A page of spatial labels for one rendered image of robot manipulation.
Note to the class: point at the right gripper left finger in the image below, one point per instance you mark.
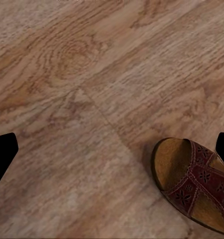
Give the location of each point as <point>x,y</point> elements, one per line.
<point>8,151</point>

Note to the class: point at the sandal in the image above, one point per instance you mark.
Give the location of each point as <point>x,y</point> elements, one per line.
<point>190,176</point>

